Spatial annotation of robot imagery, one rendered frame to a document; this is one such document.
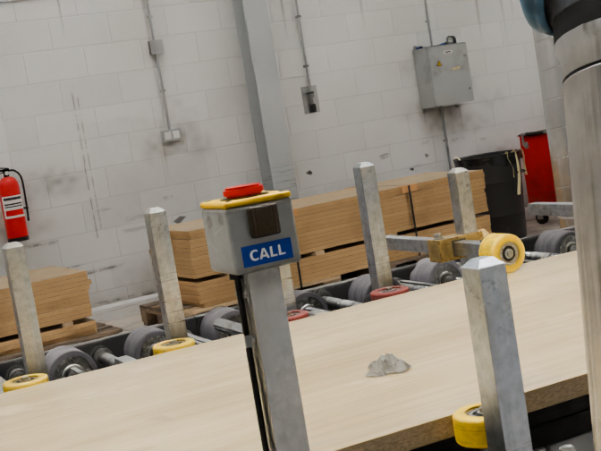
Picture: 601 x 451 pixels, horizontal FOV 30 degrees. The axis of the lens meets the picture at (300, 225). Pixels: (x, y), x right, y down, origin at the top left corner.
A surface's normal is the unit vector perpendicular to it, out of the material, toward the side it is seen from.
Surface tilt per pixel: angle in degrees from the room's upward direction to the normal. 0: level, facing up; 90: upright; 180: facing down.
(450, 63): 90
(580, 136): 80
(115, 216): 90
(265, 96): 90
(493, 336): 90
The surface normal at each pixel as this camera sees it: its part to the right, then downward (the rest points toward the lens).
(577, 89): -0.97, 0.01
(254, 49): 0.46, 0.01
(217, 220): -0.89, 0.19
